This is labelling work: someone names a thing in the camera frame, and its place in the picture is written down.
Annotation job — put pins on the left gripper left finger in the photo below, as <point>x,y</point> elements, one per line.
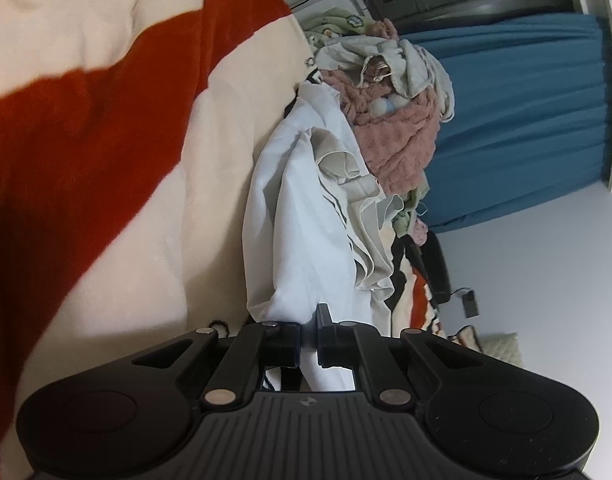
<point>241,368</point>

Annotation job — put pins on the black wall socket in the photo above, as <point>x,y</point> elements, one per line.
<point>470,305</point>

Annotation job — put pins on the blue curtain right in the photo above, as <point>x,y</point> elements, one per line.
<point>533,115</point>

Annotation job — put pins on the small pink garment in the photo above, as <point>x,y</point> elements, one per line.
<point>419,232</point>

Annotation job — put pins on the striped fleece blanket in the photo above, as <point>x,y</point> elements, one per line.
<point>129,134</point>

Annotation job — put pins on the cream white garment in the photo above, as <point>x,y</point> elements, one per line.
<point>409,68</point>

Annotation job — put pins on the black bag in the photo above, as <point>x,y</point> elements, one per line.
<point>435,269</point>

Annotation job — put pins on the green patterned garment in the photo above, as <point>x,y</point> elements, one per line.
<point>334,23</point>

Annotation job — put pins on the white t-shirt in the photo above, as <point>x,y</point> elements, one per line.
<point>311,230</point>

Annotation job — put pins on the pink fluffy garment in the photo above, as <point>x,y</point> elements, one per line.
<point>396,146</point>

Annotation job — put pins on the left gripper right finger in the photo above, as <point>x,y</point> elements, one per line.
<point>360,348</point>

